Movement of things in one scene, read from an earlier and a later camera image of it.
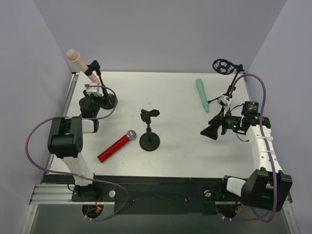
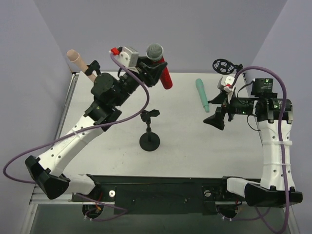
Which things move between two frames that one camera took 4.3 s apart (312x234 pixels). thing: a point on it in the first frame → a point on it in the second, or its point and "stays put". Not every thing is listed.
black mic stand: [95, 65] stays put
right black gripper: [221, 124] → [225, 108]
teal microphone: [200, 85] stays put
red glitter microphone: [130, 135] → [155, 53]
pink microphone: [74, 57] stays put
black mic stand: [149, 141] stays put
